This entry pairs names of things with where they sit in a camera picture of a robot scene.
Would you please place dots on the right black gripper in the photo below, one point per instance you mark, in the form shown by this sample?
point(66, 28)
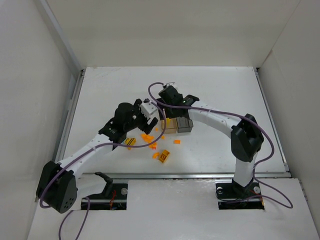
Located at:
point(172, 113)

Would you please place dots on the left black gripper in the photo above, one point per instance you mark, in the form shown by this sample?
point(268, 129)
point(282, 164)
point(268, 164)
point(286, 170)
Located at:
point(142, 121)

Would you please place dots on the yellow lego plate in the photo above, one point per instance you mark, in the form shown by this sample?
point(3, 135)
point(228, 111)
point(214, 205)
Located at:
point(169, 123)

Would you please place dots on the orange rectangular lego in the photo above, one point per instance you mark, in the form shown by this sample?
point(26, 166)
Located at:
point(177, 142)

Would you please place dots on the yellow lego brick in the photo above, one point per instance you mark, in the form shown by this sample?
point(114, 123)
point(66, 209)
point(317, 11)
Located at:
point(163, 157)

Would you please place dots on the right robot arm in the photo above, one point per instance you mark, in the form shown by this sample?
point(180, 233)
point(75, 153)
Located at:
point(245, 138)

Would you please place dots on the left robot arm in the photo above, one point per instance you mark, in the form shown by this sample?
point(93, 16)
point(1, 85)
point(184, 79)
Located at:
point(59, 184)

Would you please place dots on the orange lego cluster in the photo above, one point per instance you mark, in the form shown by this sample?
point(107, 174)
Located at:
point(149, 139)

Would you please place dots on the yellow black striped lego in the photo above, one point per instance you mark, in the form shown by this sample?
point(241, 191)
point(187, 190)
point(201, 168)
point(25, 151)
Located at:
point(129, 142)

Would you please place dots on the amber transparent container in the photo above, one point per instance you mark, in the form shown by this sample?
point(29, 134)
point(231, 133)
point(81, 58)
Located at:
point(167, 130)

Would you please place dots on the orange curved lego lower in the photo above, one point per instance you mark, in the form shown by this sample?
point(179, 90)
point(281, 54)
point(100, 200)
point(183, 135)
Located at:
point(155, 155)

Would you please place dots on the grey transparent container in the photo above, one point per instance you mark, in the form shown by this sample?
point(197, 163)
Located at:
point(184, 125)

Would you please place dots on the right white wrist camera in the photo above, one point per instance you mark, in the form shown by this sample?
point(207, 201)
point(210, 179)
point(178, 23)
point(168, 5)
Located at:
point(172, 83)

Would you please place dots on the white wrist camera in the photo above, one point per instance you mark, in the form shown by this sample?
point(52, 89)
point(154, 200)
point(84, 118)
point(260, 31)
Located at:
point(172, 83)
point(148, 109)

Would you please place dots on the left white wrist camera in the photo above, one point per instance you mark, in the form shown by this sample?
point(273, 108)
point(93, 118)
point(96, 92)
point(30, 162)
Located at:
point(148, 109)

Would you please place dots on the aluminium rail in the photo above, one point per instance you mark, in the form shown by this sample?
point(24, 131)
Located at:
point(264, 175)

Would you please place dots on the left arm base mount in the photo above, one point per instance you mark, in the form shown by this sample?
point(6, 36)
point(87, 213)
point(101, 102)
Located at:
point(116, 200)

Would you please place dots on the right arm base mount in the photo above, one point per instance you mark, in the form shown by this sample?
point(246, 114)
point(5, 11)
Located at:
point(231, 198)

